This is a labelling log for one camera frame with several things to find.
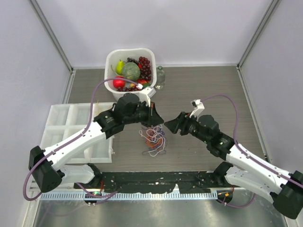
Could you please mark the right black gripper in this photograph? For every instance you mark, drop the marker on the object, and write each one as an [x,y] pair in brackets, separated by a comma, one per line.
[180,123]

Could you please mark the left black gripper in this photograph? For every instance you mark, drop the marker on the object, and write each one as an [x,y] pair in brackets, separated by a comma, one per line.
[153,117]

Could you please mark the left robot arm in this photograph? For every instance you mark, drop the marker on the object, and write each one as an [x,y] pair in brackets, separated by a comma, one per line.
[48,166]

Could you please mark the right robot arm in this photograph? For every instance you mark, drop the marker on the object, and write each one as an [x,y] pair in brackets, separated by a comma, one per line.
[241,167]

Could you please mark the green lime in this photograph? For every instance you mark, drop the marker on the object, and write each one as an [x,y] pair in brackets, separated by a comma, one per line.
[147,84]

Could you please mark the dark cherries front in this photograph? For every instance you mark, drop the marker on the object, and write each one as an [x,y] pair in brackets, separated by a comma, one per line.
[127,89]

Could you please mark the peach fruit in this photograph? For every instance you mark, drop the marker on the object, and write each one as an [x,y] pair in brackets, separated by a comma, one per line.
[140,82]

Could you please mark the clear plastic bottle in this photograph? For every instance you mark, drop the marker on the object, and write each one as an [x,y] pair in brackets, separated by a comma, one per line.
[160,83]

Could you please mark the red apple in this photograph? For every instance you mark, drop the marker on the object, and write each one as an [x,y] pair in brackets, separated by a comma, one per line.
[118,83]

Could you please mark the red grape bunch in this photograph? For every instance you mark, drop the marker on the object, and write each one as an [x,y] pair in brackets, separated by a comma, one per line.
[145,68]

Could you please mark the green melon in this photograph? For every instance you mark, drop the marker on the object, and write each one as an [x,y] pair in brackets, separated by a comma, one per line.
[131,71]

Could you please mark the green pear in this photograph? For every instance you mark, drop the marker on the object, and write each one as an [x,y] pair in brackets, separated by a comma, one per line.
[119,67]

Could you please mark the dark grape bunch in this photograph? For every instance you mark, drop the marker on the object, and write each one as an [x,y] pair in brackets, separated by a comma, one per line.
[132,60]

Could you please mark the white fruit basket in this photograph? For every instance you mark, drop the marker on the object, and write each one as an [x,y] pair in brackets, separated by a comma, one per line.
[122,54]

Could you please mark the white compartment tray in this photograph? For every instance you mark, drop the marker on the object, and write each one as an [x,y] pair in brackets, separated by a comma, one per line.
[65,120]

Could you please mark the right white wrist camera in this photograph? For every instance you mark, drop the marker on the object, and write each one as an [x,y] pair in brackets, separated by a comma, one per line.
[198,107]

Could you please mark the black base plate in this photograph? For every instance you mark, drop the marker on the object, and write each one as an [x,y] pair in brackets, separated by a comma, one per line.
[157,182]

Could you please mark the slotted cable duct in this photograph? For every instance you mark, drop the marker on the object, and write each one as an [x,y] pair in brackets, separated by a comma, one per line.
[175,195]

